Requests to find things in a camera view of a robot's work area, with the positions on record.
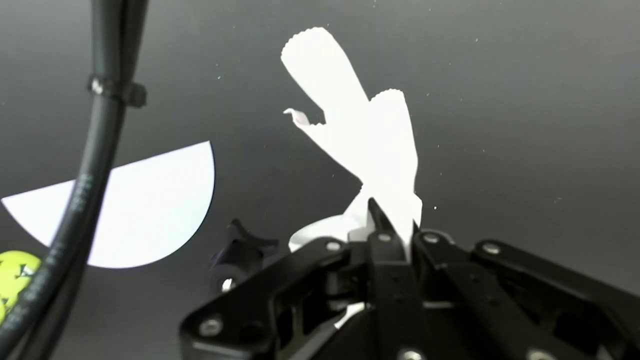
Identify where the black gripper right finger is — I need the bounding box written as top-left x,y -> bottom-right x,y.
412,230 -> 640,360

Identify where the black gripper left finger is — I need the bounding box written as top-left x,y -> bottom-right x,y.
179,202 -> 428,360

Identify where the white cloth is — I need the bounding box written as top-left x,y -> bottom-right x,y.
280,25 -> 425,251

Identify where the white semicircular plate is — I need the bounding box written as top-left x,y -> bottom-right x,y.
0,138 -> 219,271

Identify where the green yellow mug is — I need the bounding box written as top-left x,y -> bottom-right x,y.
0,249 -> 41,321

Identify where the black cable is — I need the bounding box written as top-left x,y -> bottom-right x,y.
0,0 -> 153,360

